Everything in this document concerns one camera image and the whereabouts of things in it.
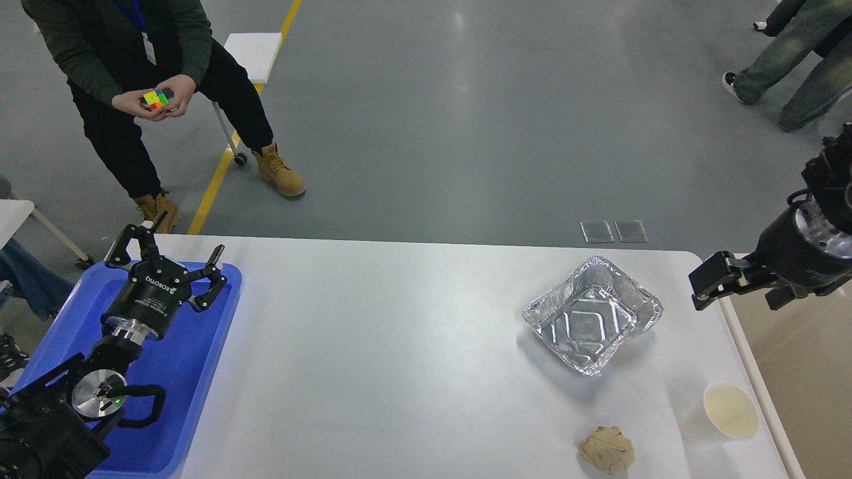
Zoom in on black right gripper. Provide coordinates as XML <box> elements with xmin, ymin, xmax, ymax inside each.
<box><xmin>688</xmin><ymin>204</ymin><xmax>850</xmax><ymax>311</ymax></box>

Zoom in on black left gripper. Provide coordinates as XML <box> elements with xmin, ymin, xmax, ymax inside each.
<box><xmin>101</xmin><ymin>210</ymin><xmax>228</xmax><ymax>341</ymax></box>

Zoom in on white paper cup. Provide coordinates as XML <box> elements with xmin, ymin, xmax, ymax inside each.
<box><xmin>680</xmin><ymin>381</ymin><xmax>759</xmax><ymax>446</ymax></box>

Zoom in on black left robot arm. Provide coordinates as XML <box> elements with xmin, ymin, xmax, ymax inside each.
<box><xmin>2</xmin><ymin>213</ymin><xmax>228</xmax><ymax>478</ymax></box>

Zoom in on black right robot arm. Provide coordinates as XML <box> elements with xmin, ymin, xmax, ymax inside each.
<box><xmin>690</xmin><ymin>122</ymin><xmax>851</xmax><ymax>311</ymax></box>

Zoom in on beige plastic bin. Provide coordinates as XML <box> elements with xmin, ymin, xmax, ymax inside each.
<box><xmin>720</xmin><ymin>284</ymin><xmax>851</xmax><ymax>478</ymax></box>

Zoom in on blue plastic tray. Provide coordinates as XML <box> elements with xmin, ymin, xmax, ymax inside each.
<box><xmin>16</xmin><ymin>263</ymin><xmax>242</xmax><ymax>478</ymax></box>

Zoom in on seated person blue jeans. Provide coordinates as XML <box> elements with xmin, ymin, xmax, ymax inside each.
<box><xmin>0</xmin><ymin>238</ymin><xmax>76</xmax><ymax>383</ymax></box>

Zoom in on right metal floor plate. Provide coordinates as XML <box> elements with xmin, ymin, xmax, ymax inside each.
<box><xmin>614</xmin><ymin>220</ymin><xmax>649</xmax><ymax>243</ymax></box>

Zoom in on metal floor plate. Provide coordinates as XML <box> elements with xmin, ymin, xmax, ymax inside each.
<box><xmin>579</xmin><ymin>220</ymin><xmax>615</xmax><ymax>243</ymax></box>
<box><xmin>614</xmin><ymin>220</ymin><xmax>649</xmax><ymax>243</ymax></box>

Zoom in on grey office chair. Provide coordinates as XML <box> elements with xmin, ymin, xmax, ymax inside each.
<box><xmin>211</xmin><ymin>100</ymin><xmax>248</xmax><ymax>167</ymax></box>

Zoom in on left metal floor plate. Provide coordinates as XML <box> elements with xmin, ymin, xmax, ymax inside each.
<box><xmin>579</xmin><ymin>220</ymin><xmax>615</xmax><ymax>243</ymax></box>

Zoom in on aluminium foil tray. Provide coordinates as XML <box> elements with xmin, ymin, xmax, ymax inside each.
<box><xmin>521</xmin><ymin>255</ymin><xmax>664</xmax><ymax>378</ymax></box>

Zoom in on colourful puzzle cube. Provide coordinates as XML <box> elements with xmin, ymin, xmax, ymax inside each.
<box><xmin>140</xmin><ymin>88</ymin><xmax>174</xmax><ymax>111</ymax></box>

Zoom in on person in black trousers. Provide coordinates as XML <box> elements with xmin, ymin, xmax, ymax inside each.
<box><xmin>21</xmin><ymin>1</ymin><xmax>306</xmax><ymax>234</ymax></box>

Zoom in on person in green jeans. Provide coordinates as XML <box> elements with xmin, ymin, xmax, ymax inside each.
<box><xmin>722</xmin><ymin>1</ymin><xmax>851</xmax><ymax>132</ymax></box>

